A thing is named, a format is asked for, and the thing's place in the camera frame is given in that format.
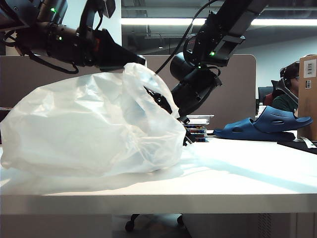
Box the black mat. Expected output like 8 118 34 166
276 139 317 156

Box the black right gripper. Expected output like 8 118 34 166
145 68 222 147

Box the blue foam slipper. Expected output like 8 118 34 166
255 106 313 133
212 118 296 142

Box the white plastic bag green print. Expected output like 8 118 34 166
0 62 186 178

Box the stack of colourful boxes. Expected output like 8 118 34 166
190 135 210 143

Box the brown cardboard box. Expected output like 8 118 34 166
297 55 317 139

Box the clear plastic box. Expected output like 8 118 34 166
185 114 214 124

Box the dark drink cup sealed lid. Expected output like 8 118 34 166
0 106 13 123

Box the brown desk divider panel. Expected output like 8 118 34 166
0 54 257 124

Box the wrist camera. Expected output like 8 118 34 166
79 0 116 33
202 34 246 67

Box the white paper strip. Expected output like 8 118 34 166
301 137 317 149

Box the red office chair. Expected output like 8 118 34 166
263 93 275 107

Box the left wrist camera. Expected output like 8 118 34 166
79 0 116 33

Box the seated person with headphones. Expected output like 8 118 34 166
271 61 300 114

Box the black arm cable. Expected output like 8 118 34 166
155 0 218 74
2 31 79 74

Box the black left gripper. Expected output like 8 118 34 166
75 26 147 72

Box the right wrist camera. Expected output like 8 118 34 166
202 34 246 67

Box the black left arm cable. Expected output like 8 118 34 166
2 31 79 74

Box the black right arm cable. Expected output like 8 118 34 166
155 0 218 74

